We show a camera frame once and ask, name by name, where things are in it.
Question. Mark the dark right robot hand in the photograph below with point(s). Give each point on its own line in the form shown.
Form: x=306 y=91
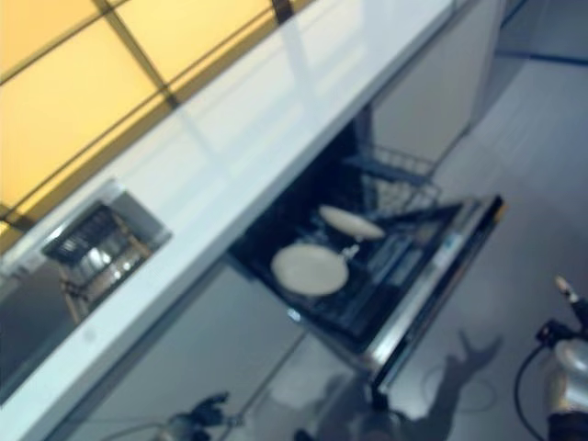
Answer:
x=574 y=301

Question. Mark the dark left robot hand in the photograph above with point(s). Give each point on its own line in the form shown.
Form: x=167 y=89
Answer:
x=213 y=409

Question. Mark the cream ceramic plate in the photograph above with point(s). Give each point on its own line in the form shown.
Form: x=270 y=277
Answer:
x=351 y=221
x=308 y=268

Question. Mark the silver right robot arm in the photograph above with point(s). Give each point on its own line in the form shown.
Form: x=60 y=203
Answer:
x=572 y=381

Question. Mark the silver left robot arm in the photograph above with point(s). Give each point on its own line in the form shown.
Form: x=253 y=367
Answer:
x=181 y=427

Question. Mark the black built-in dishwasher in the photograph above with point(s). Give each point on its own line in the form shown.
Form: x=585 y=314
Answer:
x=413 y=303

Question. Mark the white cabinet door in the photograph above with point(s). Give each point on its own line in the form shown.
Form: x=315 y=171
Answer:
x=436 y=92
x=193 y=358

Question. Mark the black robot left foot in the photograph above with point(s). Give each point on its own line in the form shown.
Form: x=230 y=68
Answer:
x=303 y=434

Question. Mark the black dish drying rack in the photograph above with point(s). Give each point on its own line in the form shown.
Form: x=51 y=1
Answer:
x=96 y=257

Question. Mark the stainless steel sink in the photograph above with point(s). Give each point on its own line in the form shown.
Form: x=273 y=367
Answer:
x=27 y=298

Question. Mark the dark framed yellow window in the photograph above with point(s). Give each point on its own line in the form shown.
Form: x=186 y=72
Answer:
x=69 y=92

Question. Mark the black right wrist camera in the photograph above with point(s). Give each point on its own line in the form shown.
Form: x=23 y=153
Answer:
x=551 y=331

